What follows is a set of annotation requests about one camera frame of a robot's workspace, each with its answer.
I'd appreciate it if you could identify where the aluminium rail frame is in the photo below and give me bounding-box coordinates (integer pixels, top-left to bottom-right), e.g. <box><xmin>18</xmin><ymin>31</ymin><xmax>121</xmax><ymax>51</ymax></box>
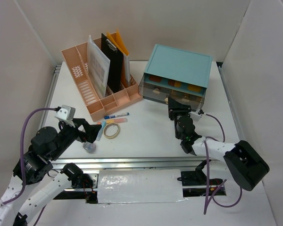
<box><xmin>53</xmin><ymin>63</ymin><xmax>240</xmax><ymax>169</ymax></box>

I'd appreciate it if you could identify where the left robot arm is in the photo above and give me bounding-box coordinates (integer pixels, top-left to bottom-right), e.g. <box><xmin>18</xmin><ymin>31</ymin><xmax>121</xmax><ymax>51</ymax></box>
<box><xmin>0</xmin><ymin>119</ymin><xmax>101</xmax><ymax>226</ymax></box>

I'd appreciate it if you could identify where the pink plastic file organizer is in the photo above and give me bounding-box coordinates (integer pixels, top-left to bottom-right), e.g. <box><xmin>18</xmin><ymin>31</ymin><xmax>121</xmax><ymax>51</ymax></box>
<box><xmin>61</xmin><ymin>37</ymin><xmax>142</xmax><ymax>121</ymax></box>

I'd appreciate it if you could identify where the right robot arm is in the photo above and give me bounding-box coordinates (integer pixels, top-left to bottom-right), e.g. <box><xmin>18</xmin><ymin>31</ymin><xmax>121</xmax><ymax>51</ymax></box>
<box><xmin>167</xmin><ymin>97</ymin><xmax>270</xmax><ymax>191</ymax></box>

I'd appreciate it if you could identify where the beige masking tape ring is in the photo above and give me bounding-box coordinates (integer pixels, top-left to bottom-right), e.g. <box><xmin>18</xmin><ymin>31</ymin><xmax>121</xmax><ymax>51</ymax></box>
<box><xmin>102</xmin><ymin>123</ymin><xmax>120</xmax><ymax>140</ymax></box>

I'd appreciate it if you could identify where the clear document pouch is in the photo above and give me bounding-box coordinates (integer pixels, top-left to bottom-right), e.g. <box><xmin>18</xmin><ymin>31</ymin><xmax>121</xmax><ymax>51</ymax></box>
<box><xmin>87</xmin><ymin>35</ymin><xmax>110</xmax><ymax>99</ymax></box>

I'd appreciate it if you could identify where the orange folder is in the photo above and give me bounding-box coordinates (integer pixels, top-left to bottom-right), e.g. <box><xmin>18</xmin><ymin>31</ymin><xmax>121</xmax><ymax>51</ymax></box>
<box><xmin>106</xmin><ymin>29</ymin><xmax>131</xmax><ymax>88</ymax></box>

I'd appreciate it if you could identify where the blue white marker pen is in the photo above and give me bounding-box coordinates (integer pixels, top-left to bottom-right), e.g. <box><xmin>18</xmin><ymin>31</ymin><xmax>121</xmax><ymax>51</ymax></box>
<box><xmin>104</xmin><ymin>113</ymin><xmax>129</xmax><ymax>120</ymax></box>

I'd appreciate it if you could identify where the pink yellow highlighter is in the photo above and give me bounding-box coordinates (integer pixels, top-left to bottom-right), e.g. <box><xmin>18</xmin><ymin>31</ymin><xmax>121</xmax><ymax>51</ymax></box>
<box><xmin>106</xmin><ymin>118</ymin><xmax>128</xmax><ymax>124</ymax></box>

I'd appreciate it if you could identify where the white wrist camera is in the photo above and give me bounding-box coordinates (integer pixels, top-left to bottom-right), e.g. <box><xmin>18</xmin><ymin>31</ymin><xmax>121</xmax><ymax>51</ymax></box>
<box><xmin>55</xmin><ymin>105</ymin><xmax>75</xmax><ymax>122</ymax></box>
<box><xmin>189</xmin><ymin>109</ymin><xmax>204</xmax><ymax>121</ymax></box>

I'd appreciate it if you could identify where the teal drawer cabinet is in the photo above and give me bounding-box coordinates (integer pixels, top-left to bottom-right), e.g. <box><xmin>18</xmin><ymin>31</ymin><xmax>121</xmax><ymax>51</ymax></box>
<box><xmin>143</xmin><ymin>44</ymin><xmax>212</xmax><ymax>97</ymax></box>

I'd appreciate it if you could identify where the white foil covered plate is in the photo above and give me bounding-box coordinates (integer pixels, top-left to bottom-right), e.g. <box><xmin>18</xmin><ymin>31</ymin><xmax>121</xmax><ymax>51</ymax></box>
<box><xmin>97</xmin><ymin>169</ymin><xmax>184</xmax><ymax>204</ymax></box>

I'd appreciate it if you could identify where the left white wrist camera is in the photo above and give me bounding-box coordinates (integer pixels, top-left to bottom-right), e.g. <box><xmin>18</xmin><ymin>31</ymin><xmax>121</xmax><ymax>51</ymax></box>
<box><xmin>55</xmin><ymin>105</ymin><xmax>75</xmax><ymax>122</ymax></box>

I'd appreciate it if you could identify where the black clipboard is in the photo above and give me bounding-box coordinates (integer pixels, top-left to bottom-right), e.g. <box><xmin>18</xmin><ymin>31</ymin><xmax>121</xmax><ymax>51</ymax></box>
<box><xmin>101</xmin><ymin>33</ymin><xmax>124</xmax><ymax>93</ymax></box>

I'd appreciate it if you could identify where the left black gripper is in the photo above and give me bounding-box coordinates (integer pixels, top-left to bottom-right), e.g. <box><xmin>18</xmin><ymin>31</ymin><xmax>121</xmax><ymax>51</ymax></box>
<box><xmin>50</xmin><ymin>118</ymin><xmax>102</xmax><ymax>160</ymax></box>

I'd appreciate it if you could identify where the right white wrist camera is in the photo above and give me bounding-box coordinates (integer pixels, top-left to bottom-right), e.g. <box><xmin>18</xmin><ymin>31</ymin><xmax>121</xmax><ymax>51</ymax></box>
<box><xmin>189</xmin><ymin>109</ymin><xmax>204</xmax><ymax>121</ymax></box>

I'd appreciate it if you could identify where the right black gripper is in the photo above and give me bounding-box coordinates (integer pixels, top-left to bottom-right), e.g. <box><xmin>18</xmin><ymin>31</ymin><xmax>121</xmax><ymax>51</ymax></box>
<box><xmin>168</xmin><ymin>97</ymin><xmax>191</xmax><ymax>126</ymax></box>

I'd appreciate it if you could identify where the orange blue glue stick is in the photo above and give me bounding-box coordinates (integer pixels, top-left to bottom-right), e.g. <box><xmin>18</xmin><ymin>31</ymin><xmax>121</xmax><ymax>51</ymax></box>
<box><xmin>96</xmin><ymin>121</ymin><xmax>106</xmax><ymax>141</ymax></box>

